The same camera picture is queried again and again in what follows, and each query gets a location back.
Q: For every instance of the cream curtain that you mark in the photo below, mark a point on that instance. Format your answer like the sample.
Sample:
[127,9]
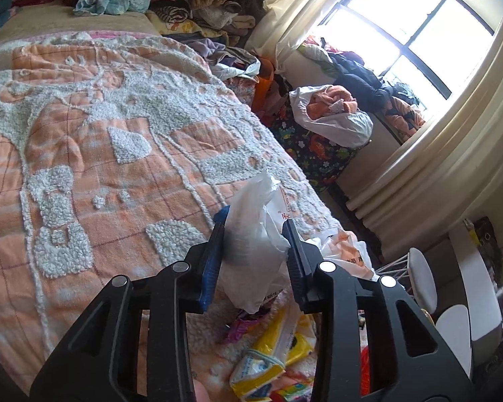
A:
[310,4]
[457,142]

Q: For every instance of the clothes heap on windowsill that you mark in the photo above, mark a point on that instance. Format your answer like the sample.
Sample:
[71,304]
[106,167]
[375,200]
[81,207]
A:
[360,75]

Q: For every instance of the black framed window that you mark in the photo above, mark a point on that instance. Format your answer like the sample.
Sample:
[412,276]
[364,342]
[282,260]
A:
[423,21]

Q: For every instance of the yellow tissue packet with band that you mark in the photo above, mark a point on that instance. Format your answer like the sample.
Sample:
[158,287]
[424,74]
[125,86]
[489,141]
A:
[255,370]

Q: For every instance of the beige bed sheet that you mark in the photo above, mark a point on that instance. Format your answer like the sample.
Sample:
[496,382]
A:
[67,23]

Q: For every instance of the person's left hand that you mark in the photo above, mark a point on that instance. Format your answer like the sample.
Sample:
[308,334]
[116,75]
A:
[202,392]

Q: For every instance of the red snack wrapper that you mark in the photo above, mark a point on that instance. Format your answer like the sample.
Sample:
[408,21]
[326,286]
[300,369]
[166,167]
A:
[293,387]

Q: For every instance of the white bag of orange clothes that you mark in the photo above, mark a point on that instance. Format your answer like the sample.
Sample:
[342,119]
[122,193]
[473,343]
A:
[339,121]

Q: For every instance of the white table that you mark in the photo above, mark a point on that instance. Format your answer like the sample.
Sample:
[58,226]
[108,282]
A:
[478,284]

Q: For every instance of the dark dinosaur print bag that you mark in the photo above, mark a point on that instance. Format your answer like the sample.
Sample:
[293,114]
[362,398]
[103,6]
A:
[310,146]

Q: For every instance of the white bag with orange print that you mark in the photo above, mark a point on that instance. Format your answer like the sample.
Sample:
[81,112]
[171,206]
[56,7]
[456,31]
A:
[343,251]

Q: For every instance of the white plastic bag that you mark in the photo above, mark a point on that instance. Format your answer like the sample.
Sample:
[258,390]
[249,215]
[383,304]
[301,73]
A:
[251,238]

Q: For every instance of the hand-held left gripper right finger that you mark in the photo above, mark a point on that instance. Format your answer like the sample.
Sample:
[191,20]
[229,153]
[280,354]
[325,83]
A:
[295,259]

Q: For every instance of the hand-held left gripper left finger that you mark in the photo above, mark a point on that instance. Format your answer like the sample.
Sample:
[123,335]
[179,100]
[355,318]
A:
[211,259]

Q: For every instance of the pink floral fabric bag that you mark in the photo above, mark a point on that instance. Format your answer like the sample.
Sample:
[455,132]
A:
[243,90]

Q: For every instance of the purple snack wrapper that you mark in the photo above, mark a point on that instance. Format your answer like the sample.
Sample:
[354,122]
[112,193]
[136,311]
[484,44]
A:
[245,326]

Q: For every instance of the white and purple garment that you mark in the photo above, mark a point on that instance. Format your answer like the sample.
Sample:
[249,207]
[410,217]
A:
[222,56]

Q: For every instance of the pile of mixed clothes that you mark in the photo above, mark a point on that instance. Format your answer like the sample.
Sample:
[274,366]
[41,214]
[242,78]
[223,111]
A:
[209,4]

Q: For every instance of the dark printed panel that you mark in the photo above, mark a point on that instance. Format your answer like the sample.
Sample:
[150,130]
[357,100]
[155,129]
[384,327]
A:
[488,247]

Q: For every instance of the orange and white tufted blanket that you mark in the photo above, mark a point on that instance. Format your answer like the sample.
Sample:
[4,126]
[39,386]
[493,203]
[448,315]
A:
[88,155]

